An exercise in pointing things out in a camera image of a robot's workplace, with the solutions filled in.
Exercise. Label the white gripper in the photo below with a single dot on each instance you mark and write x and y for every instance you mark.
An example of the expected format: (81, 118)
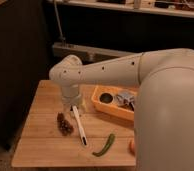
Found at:
(71, 96)

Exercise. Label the green pepper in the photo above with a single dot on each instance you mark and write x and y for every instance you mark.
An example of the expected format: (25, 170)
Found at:
(106, 147)

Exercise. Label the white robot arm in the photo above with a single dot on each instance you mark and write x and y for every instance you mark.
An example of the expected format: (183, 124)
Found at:
(164, 107)

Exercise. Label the bunch of dark grapes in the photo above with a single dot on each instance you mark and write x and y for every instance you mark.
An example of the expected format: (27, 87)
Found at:
(63, 125)

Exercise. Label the black round object in bin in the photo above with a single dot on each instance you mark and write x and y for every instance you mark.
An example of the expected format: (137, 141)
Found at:
(106, 98)

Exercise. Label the orange plastic bin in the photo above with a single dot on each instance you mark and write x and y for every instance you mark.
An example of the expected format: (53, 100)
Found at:
(110, 108)

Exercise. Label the wooden table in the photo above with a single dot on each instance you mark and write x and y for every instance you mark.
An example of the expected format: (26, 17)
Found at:
(42, 145)

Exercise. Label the metal object in bin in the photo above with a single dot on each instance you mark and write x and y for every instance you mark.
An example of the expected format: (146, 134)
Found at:
(126, 98)

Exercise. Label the orange fruit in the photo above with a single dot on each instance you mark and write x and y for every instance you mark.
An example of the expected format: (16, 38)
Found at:
(132, 146)

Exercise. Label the grey metal shelf rail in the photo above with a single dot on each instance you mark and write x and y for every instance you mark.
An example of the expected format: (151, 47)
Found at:
(86, 53)

